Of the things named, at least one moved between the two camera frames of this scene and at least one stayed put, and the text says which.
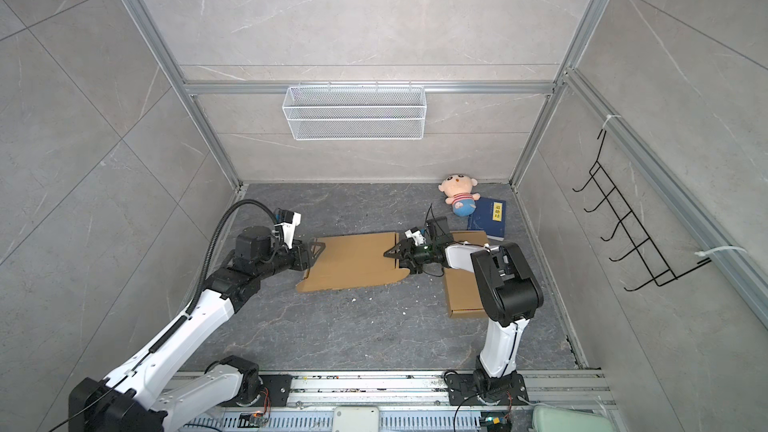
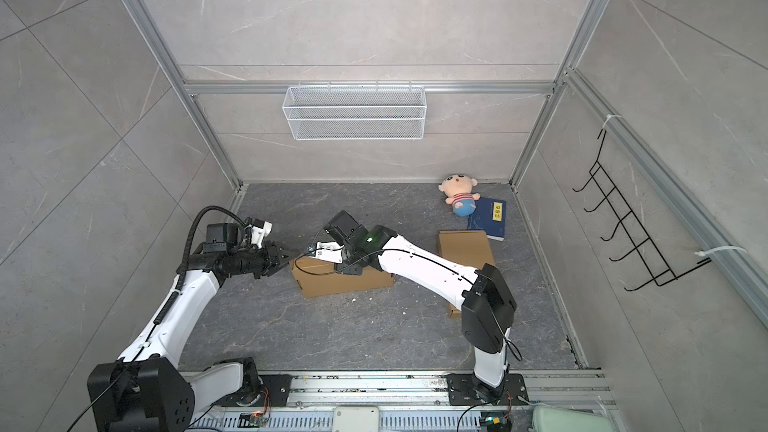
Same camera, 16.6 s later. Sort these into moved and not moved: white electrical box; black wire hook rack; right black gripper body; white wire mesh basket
Moved: right black gripper body
Not moved: white electrical box; black wire hook rack; white wire mesh basket
